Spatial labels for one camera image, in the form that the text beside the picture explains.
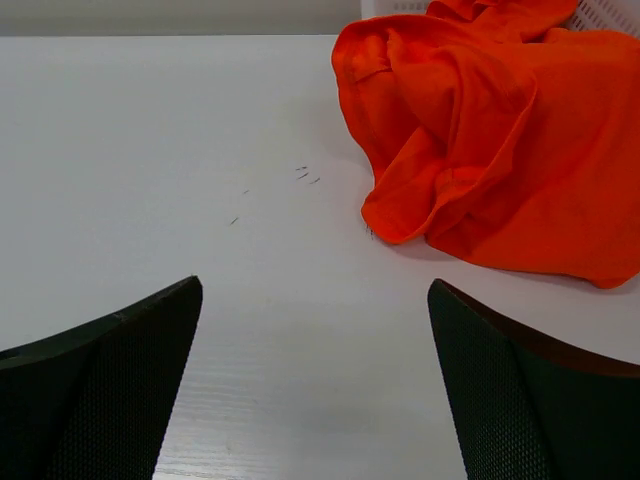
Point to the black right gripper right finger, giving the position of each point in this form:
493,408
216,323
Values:
526,405

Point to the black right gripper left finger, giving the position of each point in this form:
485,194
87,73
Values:
94,401

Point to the orange shorts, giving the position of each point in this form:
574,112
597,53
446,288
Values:
499,136

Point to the white plastic basket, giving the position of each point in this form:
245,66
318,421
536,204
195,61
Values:
616,15

